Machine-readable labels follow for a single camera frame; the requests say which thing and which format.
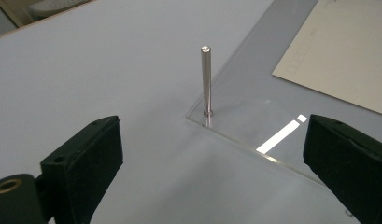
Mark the clear acrylic plate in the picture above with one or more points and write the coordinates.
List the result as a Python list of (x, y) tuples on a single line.
[(241, 93)]

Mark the cream paper card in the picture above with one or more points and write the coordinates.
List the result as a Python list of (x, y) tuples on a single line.
[(341, 53)]

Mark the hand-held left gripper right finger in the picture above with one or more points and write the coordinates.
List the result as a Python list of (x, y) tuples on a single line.
[(347, 161)]

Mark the metal standoff rod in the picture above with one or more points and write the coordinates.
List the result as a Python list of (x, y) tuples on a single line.
[(206, 81)]

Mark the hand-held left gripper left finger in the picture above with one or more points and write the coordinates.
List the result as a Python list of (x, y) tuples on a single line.
[(86, 161)]

